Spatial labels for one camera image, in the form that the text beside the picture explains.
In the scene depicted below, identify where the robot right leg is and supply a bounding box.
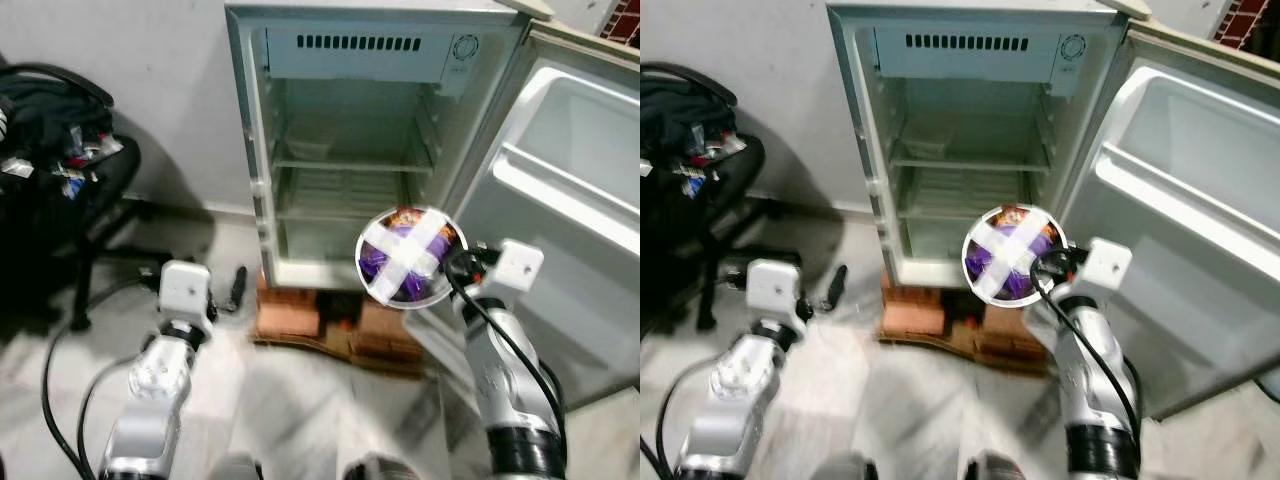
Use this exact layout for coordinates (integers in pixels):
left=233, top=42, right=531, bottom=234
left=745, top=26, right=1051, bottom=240
left=965, top=452, right=1036, bottom=480
left=345, top=455, right=421, bottom=480

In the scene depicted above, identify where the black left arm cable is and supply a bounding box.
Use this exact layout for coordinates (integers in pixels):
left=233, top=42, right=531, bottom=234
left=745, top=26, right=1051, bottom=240
left=40, top=275, right=166, bottom=476
left=640, top=355, right=761, bottom=480

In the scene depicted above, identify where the robot left leg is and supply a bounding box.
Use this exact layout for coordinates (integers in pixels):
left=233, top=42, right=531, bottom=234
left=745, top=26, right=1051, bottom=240
left=820, top=452, right=881, bottom=480
left=205, top=452, right=263, bottom=480

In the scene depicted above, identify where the taped round food container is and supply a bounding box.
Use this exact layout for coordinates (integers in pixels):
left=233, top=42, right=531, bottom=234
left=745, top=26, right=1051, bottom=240
left=962, top=205, right=1068, bottom=306
left=355, top=206, right=464, bottom=311

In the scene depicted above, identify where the black office chair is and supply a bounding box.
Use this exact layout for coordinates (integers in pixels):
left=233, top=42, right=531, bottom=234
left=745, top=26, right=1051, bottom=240
left=0, top=62, right=146, bottom=336
left=640, top=62, right=766, bottom=336

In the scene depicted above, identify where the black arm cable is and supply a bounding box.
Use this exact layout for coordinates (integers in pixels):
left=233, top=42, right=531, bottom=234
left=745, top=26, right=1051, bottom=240
left=40, top=275, right=166, bottom=476
left=640, top=355, right=761, bottom=480
left=443, top=255, right=566, bottom=441
left=1030, top=255, right=1141, bottom=441

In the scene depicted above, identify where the white small fridge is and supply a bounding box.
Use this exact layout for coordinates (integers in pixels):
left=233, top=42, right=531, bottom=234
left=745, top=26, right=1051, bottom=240
left=827, top=0, right=1131, bottom=291
left=224, top=0, right=531, bottom=291

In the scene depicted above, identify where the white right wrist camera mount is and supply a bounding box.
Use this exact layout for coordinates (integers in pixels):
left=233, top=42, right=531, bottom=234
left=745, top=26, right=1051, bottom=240
left=483, top=238, right=546, bottom=301
left=1080, top=238, right=1134, bottom=299

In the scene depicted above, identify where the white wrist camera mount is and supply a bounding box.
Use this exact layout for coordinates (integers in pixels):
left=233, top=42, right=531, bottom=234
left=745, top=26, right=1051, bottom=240
left=158, top=260, right=215, bottom=329
left=1080, top=238, right=1134, bottom=299
left=483, top=238, right=546, bottom=301
left=747, top=258, right=806, bottom=329

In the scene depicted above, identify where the orange brick fridge stand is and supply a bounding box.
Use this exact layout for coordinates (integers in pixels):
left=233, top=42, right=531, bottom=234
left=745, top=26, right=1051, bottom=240
left=250, top=270, right=426, bottom=376
left=878, top=270, right=1051, bottom=376

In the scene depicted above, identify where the black bag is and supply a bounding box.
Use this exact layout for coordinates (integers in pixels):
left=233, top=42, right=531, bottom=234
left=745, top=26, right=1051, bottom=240
left=0, top=75, right=126, bottom=201
left=640, top=75, right=746, bottom=201

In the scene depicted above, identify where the glass fridge shelf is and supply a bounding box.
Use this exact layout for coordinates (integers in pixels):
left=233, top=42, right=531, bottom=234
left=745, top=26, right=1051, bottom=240
left=890, top=152, right=1051, bottom=173
left=270, top=155, right=436, bottom=173

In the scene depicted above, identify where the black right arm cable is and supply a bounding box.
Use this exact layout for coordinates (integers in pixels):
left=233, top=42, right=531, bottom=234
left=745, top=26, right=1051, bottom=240
left=443, top=255, right=566, bottom=441
left=1030, top=255, right=1141, bottom=441

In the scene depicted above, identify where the white fridge door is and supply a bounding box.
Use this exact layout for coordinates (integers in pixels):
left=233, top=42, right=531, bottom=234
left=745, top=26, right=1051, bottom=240
left=410, top=20, right=641, bottom=411
left=1050, top=18, right=1280, bottom=421

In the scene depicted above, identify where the robot leg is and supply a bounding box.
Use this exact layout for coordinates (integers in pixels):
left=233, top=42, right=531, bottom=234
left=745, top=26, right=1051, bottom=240
left=205, top=452, right=263, bottom=480
left=965, top=452, right=1036, bottom=480
left=820, top=452, right=881, bottom=480
left=345, top=455, right=421, bottom=480

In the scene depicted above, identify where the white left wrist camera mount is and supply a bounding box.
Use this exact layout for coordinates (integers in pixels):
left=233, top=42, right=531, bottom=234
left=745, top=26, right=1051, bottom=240
left=158, top=260, right=215, bottom=329
left=747, top=258, right=806, bottom=329

